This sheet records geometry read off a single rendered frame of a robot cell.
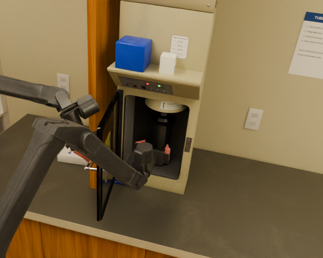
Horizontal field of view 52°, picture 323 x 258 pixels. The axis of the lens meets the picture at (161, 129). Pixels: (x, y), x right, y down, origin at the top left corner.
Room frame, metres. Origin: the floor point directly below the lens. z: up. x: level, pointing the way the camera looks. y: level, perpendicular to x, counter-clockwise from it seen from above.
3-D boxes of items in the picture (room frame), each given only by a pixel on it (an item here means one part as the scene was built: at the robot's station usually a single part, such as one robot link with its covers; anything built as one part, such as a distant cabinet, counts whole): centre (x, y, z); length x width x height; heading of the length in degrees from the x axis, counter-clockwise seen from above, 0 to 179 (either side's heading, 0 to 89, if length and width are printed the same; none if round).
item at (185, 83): (1.09, 0.04, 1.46); 0.32 x 0.12 x 0.10; 80
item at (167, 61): (1.08, 0.00, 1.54); 0.05 x 0.05 x 0.06; 85
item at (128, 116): (1.26, 0.01, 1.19); 0.26 x 0.24 x 0.35; 80
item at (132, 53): (1.10, 0.12, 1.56); 0.10 x 0.10 x 0.09; 80
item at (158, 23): (1.27, 0.01, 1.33); 0.32 x 0.25 x 0.77; 80
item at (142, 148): (0.95, 0.07, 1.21); 0.12 x 0.09 x 0.11; 150
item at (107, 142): (1.00, 0.19, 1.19); 0.30 x 0.01 x 0.40; 178
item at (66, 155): (1.31, 0.39, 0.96); 0.16 x 0.12 x 0.04; 86
